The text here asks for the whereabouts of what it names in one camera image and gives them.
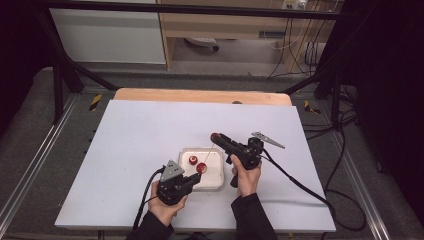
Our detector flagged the black metal stand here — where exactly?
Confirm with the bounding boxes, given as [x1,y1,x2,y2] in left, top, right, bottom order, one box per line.
[36,13,118,125]
[283,59,344,131]

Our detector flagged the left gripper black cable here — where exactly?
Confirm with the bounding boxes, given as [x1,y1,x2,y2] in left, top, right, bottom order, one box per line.
[132,166,166,232]

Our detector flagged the thin wooden skewer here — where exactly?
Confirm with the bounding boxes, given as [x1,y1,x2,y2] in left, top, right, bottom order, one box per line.
[200,143,215,172]

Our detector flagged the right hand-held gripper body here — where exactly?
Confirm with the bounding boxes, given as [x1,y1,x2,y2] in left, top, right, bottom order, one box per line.
[225,130,286,189]

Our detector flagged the person's right hand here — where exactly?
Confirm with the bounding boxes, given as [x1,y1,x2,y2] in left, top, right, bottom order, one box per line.
[231,154,263,199]

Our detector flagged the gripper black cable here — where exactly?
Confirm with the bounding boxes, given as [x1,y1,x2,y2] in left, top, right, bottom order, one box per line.
[259,126,368,232]
[132,166,166,232]

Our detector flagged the white square tray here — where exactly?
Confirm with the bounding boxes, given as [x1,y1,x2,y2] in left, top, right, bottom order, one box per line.
[176,147,226,192]

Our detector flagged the white power strip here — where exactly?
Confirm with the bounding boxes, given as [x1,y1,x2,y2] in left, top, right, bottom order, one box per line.
[281,0,308,10]

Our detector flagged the wooden table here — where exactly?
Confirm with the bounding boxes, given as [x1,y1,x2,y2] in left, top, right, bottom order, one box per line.
[113,87,293,107]

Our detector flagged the aluminium floor rail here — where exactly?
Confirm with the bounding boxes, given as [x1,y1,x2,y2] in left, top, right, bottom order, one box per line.
[0,94,81,228]
[328,129,391,240]

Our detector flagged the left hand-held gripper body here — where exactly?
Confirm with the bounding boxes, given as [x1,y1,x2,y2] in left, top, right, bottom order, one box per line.
[156,159,194,206]

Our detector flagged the black floor cables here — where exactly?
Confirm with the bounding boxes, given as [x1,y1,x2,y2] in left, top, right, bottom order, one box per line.
[301,84,359,141]

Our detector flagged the white cabinet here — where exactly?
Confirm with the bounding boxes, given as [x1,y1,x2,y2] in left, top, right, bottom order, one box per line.
[49,8,167,65]

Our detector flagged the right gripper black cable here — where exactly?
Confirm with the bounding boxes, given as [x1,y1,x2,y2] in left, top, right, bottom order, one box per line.
[259,126,368,232]

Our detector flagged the grey chair base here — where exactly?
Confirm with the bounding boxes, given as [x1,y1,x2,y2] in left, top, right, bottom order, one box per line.
[184,37,220,53]

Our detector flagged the black curtain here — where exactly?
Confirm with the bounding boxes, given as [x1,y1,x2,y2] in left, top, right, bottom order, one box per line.
[0,0,56,134]
[319,0,424,218]

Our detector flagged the light wooden desk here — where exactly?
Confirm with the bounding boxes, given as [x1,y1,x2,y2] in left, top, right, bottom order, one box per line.
[156,0,344,73]

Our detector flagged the white table cover board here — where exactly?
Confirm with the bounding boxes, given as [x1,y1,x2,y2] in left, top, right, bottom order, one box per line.
[54,99,337,233]

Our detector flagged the black cables under desk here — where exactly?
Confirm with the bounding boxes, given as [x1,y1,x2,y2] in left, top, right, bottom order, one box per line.
[268,16,331,79]

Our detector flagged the person's left hand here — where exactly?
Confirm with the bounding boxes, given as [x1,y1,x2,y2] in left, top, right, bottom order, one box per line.
[147,181,189,228]

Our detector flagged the yellow black tape marker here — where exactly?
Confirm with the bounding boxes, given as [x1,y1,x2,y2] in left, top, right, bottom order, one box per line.
[88,93,103,112]
[303,99,321,115]

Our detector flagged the black horizontal frame bar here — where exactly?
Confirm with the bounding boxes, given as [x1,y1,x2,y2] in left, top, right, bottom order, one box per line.
[43,0,341,20]

